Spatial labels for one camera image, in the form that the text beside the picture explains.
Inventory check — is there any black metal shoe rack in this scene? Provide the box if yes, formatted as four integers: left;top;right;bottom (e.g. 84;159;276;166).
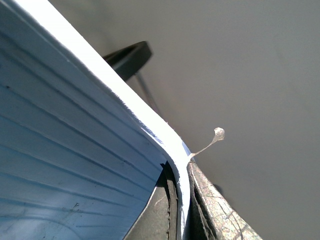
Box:
102;41;160;115

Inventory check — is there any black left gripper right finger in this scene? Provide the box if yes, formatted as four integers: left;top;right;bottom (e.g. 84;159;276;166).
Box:
187;127;261;240

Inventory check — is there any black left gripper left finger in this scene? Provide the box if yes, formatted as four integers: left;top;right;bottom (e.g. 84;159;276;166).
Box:
124;162;178;240

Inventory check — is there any light blue slipper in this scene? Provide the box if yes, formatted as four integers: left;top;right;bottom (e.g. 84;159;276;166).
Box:
0;0;190;240

